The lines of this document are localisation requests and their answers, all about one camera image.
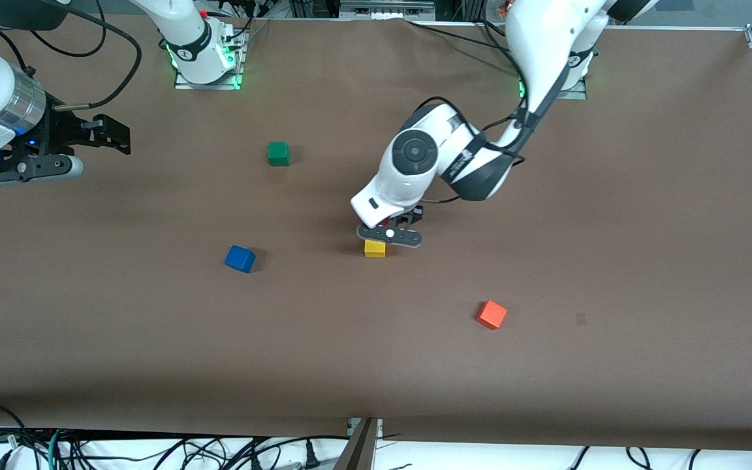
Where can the orange wooden cube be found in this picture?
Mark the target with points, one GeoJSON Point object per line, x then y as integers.
{"type": "Point", "coordinates": [491, 314]}

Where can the blue wooden cube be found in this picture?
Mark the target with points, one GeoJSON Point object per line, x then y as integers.
{"type": "Point", "coordinates": [239, 259]}

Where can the green wooden cube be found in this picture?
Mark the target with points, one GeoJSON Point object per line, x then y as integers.
{"type": "Point", "coordinates": [278, 154]}

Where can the yellow wooden cube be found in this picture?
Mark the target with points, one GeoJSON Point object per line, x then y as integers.
{"type": "Point", "coordinates": [375, 250]}

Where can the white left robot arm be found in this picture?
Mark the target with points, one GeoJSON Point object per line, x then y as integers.
{"type": "Point", "coordinates": [415, 153]}

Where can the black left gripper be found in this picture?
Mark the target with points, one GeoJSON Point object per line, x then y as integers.
{"type": "Point", "coordinates": [413, 215]}

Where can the white power strip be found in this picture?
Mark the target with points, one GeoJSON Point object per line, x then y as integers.
{"type": "Point", "coordinates": [386, 8]}

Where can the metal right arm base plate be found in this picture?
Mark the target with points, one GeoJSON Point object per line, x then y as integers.
{"type": "Point", "coordinates": [235, 68]}

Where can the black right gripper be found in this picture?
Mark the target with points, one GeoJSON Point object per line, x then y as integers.
{"type": "Point", "coordinates": [62, 128]}

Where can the black power plug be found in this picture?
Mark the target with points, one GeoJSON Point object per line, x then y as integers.
{"type": "Point", "coordinates": [312, 455]}

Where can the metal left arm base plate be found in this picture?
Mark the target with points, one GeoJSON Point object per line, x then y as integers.
{"type": "Point", "coordinates": [575, 95]}

